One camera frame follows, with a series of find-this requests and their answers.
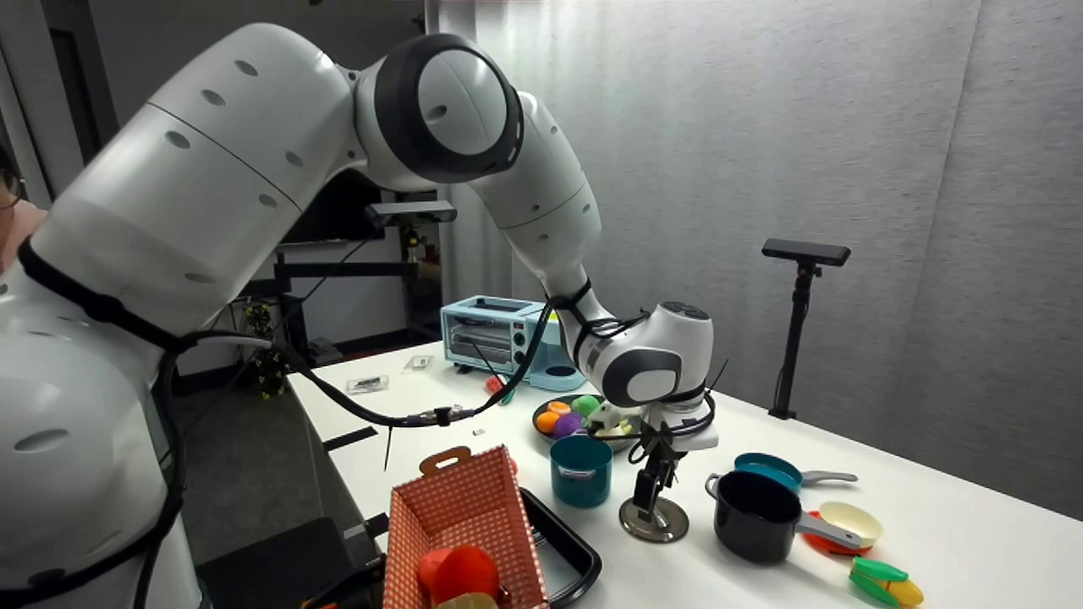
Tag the black wall monitor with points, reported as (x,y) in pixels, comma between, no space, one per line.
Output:
(339,215)

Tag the green yellow toy corn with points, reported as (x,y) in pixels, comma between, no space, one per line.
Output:
(882,581)

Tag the black metal stand frame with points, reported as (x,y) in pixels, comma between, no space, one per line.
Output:
(339,273)

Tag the red plastic dish rack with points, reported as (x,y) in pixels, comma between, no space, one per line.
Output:
(462,509)

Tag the black baking tray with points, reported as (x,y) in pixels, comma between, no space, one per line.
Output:
(564,552)

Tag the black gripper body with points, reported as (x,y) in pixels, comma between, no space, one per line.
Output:
(661,447)

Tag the red toy saucer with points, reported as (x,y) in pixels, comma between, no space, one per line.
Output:
(823,550)

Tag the light blue toy toaster oven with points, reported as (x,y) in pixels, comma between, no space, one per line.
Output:
(484,332)

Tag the orange toy fruit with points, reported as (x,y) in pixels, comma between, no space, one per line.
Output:
(551,420)

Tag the cream toy bowl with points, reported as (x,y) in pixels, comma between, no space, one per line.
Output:
(850,522)

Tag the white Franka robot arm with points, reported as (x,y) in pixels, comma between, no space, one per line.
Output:
(226,171)

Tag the black stereo camera bar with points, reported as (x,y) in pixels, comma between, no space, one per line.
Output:
(807,251)

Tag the red toy tomato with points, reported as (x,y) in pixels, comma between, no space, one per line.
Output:
(459,573)

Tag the blue toy frying pan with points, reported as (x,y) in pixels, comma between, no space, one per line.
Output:
(766,465)

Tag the grey round pot lid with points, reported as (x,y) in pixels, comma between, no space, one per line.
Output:
(675,525)

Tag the blue toy pot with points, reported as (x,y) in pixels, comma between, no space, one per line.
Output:
(580,480)

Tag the black camera tripod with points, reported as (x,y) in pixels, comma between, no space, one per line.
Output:
(795,340)

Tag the purple toy fruit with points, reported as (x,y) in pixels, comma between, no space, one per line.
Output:
(568,428)

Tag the bowl of toy fruit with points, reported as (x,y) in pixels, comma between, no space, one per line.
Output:
(540,436)

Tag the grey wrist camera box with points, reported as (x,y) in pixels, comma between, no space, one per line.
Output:
(698,443)

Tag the small paper label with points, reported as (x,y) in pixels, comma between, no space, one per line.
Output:
(370,386)

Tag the black toy pot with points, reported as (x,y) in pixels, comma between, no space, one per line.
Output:
(754,525)

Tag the green toy fruit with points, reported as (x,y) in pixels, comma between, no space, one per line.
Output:
(587,403)

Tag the black tape strip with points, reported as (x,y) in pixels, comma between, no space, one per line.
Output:
(354,439)

